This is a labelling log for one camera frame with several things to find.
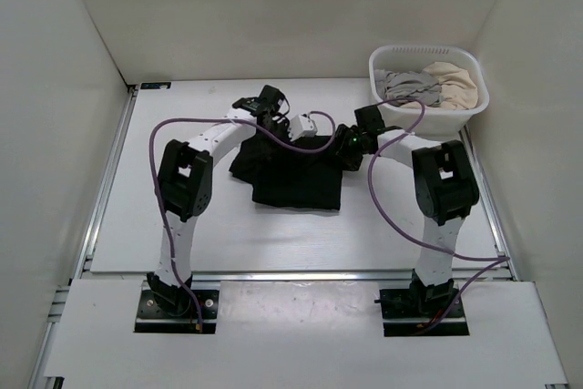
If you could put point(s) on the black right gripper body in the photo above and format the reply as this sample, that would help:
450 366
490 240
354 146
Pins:
352 150

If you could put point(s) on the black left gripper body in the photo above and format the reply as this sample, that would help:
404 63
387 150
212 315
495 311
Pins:
280 129

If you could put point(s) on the black trousers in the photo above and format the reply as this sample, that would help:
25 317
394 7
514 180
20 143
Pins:
286 179

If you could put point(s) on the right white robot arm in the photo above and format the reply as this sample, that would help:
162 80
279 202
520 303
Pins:
445 190

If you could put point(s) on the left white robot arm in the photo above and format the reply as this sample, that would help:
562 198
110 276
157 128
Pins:
183 188

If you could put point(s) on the grey garment in basket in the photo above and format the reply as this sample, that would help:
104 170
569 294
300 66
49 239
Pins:
401 88

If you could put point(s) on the small dark label sticker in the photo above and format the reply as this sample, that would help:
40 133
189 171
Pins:
155 85

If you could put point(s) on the white plastic laundry basket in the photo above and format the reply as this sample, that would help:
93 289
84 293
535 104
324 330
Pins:
435 122

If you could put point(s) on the beige garment in basket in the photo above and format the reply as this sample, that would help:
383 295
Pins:
454 89

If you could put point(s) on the white front cover board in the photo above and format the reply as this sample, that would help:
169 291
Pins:
311 335

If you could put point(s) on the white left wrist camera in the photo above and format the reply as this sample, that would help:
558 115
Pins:
301 126

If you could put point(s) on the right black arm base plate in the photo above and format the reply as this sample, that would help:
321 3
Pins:
403 316

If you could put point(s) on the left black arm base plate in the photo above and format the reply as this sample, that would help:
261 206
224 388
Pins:
151 318

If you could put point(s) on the aluminium table frame rail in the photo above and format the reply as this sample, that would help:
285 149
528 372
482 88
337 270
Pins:
236 240

